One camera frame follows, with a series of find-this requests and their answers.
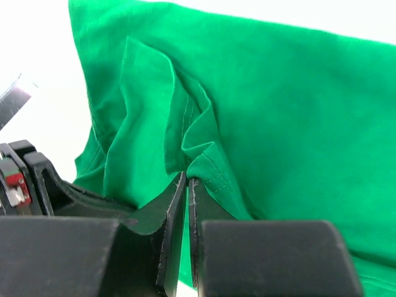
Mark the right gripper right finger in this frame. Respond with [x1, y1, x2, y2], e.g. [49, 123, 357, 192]
[189, 178, 363, 296]

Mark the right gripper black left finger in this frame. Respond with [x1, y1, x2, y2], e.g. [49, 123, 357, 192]
[1, 140, 187, 296]

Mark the green t shirt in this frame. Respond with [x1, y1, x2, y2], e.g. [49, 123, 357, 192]
[69, 1, 395, 296]

